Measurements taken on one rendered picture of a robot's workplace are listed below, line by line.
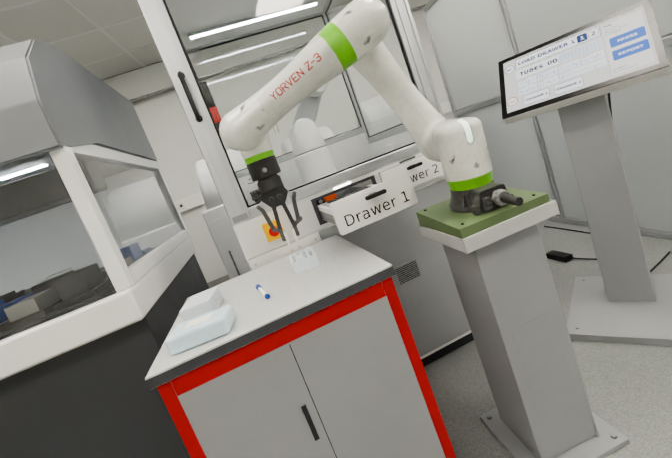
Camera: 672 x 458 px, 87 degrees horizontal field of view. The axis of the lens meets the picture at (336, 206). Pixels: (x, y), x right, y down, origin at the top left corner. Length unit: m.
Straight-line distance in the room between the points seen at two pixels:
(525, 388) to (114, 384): 1.26
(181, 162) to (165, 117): 0.56
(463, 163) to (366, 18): 0.44
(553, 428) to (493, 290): 0.47
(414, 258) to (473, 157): 0.73
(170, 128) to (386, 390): 4.24
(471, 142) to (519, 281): 0.40
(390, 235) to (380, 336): 0.67
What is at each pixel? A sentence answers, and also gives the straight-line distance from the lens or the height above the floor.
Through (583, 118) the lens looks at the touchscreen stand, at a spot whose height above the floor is 0.86.
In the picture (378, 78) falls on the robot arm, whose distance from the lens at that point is 1.14.
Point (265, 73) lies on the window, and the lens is 1.51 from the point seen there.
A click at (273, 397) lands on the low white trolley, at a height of 0.58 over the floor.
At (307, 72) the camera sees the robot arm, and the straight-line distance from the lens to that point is 0.95.
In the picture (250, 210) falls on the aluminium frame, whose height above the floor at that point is 0.98.
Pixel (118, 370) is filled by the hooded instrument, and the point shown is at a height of 0.66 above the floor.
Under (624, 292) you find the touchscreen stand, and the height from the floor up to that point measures 0.08.
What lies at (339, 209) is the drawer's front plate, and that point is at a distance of 1.13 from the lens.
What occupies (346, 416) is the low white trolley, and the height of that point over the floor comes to 0.44.
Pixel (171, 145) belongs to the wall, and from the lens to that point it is 4.82.
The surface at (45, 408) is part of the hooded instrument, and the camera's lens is 1.55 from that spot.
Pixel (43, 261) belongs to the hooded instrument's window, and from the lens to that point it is 1.34.
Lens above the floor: 1.07
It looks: 8 degrees down
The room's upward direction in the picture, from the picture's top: 20 degrees counter-clockwise
